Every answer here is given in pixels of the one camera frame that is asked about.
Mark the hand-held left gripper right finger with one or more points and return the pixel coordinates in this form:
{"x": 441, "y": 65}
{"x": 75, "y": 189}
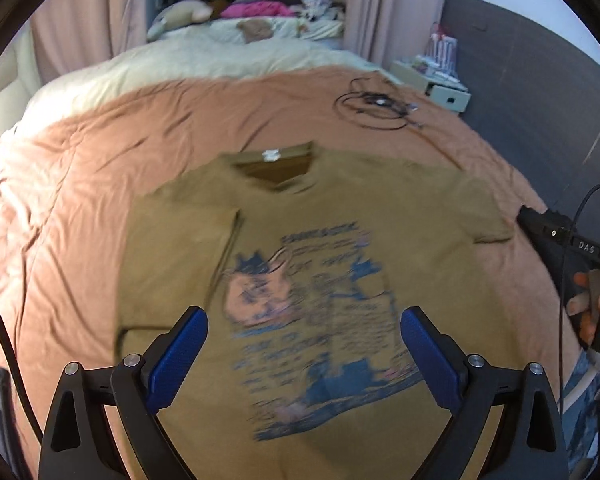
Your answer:
{"x": 430, "y": 357}

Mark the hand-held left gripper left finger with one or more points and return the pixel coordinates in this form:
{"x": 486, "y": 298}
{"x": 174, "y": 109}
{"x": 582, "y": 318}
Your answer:
{"x": 177, "y": 357}

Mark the olive printed t-shirt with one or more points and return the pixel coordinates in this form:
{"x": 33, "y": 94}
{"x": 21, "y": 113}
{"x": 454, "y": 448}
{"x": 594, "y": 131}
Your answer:
{"x": 300, "y": 220}

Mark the person's right hand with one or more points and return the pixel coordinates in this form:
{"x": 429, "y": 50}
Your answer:
{"x": 592, "y": 315}

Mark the person's patterned pants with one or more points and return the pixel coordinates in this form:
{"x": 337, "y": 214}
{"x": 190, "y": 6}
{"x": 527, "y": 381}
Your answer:
{"x": 587, "y": 425}

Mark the white nightstand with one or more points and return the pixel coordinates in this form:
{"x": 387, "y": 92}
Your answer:
{"x": 450, "y": 95}

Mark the grey cloth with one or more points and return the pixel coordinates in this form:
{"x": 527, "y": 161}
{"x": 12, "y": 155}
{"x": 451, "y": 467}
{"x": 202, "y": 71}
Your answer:
{"x": 0, "y": 420}

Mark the orange-brown blanket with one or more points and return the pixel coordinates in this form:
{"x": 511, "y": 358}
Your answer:
{"x": 105, "y": 160}

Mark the striped pink container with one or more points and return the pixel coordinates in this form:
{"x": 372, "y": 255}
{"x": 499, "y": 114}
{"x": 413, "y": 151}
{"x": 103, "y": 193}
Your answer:
{"x": 442, "y": 47}

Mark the pink curtain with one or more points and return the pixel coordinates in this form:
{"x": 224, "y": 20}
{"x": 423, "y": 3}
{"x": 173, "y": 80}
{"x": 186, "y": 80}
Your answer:
{"x": 80, "y": 5}
{"x": 385, "y": 5}

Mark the small brown cloth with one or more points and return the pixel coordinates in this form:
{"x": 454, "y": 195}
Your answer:
{"x": 256, "y": 30}

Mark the pink clothing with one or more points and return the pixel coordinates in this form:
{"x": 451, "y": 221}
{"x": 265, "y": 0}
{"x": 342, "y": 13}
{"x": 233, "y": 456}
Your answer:
{"x": 255, "y": 9}

